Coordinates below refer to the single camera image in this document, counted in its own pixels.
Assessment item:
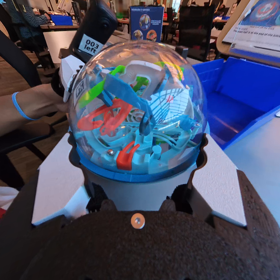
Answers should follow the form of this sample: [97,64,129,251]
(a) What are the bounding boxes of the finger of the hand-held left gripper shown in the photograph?
[60,54,86,104]

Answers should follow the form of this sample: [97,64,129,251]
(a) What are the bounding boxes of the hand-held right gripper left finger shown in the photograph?
[32,132,92,226]

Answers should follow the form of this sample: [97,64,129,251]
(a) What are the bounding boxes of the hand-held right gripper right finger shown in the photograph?
[187,133,247,227]

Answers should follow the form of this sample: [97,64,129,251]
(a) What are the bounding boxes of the clear plastic maze ball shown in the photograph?
[68,40,207,183]

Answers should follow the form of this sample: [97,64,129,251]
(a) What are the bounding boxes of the person's left hand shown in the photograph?
[24,84,71,120]

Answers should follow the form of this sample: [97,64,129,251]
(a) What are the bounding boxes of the small blue plastic bin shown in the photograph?
[50,14,73,26]

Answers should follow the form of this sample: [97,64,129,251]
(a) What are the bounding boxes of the blue standing picture card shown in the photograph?
[130,6,164,43]

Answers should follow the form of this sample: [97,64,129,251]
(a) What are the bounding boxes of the person's white shirt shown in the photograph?
[0,186,20,211]

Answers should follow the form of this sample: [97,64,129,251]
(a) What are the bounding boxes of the blue wristband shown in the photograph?
[12,92,38,120]

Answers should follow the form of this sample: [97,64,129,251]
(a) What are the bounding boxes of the large blue plastic bin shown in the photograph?
[191,56,280,150]

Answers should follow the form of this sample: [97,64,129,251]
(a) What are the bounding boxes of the small black cube device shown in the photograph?
[175,46,189,59]

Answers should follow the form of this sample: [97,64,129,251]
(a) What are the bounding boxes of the black mesh office chair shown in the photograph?
[178,4,216,62]

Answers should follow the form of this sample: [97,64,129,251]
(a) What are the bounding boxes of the wooden board with instruction sheet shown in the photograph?
[215,0,280,66]

